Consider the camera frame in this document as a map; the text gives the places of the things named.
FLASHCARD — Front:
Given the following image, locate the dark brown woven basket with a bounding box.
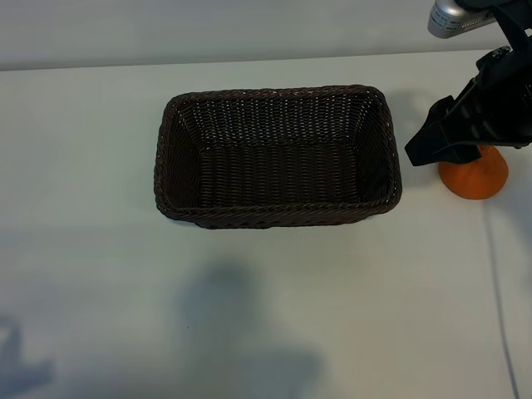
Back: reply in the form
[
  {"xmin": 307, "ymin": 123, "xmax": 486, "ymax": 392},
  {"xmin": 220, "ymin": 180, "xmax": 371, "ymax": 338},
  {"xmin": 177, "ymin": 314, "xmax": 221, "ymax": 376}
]
[{"xmin": 154, "ymin": 84, "xmax": 404, "ymax": 230}]

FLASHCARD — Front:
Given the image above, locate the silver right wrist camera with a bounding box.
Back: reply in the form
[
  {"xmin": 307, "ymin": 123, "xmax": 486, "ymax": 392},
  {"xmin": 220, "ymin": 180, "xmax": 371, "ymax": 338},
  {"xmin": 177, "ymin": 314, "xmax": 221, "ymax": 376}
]
[{"xmin": 427, "ymin": 0, "xmax": 498, "ymax": 39}]

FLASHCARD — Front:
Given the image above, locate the orange fruit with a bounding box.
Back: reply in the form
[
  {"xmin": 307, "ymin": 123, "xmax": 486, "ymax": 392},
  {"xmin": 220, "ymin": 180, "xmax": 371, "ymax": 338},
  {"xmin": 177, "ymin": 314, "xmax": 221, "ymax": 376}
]
[{"xmin": 439, "ymin": 145, "xmax": 510, "ymax": 201}]

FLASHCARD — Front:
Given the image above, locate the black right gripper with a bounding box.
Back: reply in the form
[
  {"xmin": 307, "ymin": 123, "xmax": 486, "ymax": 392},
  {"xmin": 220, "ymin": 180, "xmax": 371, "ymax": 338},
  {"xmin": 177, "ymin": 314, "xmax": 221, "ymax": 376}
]
[{"xmin": 405, "ymin": 46, "xmax": 532, "ymax": 167}]

